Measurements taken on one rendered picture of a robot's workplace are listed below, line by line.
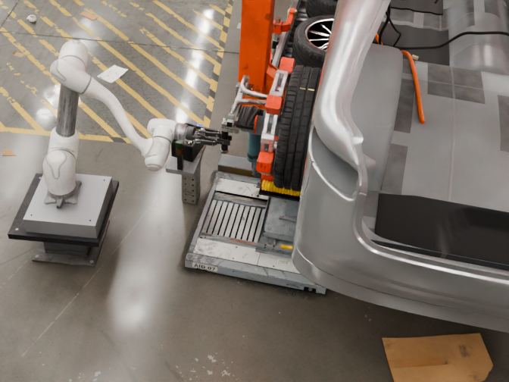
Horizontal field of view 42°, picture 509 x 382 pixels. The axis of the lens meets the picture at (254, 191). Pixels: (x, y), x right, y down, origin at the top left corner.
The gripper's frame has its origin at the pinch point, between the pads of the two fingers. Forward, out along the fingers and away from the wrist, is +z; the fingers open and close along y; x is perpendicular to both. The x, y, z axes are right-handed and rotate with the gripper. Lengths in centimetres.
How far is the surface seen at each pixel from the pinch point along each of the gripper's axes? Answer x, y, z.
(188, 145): -28.1, -22.9, -26.0
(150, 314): -83, 59, -26
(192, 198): -79, -30, -26
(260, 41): 25, -60, 5
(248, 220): -77, -19, 13
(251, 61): 11, -60, 1
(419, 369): -82, 59, 121
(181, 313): -83, 54, -9
